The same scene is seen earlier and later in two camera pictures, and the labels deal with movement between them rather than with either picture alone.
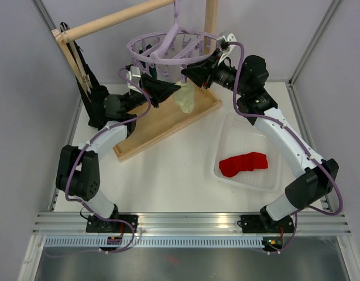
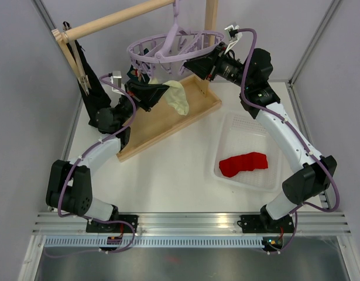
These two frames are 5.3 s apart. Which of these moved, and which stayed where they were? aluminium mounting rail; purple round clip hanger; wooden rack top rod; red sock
Moved: purple round clip hanger
Stayed: aluminium mounting rail; wooden rack top rod; red sock
